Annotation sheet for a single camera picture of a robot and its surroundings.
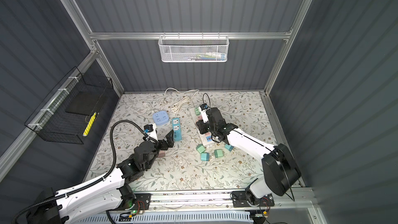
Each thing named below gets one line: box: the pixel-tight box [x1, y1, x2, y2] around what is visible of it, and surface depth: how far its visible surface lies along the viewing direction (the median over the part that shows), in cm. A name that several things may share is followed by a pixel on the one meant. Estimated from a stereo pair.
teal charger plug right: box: [224, 144, 235, 152], surface depth 91 cm
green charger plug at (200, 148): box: [195, 143, 206, 154], surface depth 91 cm
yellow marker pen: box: [82, 111, 97, 137], surface depth 70 cm
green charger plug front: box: [214, 148, 224, 159], surface depth 89 cm
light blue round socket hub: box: [152, 110, 170, 125], surface depth 104 cm
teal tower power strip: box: [172, 117, 182, 142], surface depth 101 cm
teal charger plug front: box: [200, 152, 210, 162], surface depth 88 cm
